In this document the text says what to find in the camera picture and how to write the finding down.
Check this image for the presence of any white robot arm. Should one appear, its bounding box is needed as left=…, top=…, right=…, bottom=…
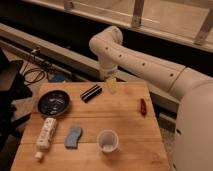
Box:
left=89, top=26, right=213, bottom=171

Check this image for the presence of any black striped comb block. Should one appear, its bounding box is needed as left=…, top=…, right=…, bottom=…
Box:
left=80, top=85, right=102, bottom=103

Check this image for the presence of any small red pocket knife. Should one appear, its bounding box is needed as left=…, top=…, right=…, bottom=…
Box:
left=141, top=99, right=147, bottom=116

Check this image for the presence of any blue object on floor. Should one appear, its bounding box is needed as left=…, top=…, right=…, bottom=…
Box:
left=50, top=73, right=65, bottom=83

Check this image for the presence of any white plastic cup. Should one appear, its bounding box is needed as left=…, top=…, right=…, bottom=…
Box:
left=97, top=130, right=119, bottom=153

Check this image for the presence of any blue sponge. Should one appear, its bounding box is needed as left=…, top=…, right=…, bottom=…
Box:
left=64, top=126, right=83, bottom=149

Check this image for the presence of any white lotion tube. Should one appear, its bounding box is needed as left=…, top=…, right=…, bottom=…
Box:
left=35, top=118, right=57, bottom=161

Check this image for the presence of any black chair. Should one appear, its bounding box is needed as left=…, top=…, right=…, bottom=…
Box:
left=0, top=48, right=33, bottom=152

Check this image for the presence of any black cable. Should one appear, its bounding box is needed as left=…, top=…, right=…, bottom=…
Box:
left=21, top=61, right=54, bottom=85

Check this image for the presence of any metal window bracket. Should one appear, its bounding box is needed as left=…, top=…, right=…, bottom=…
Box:
left=131, top=0, right=145, bottom=28

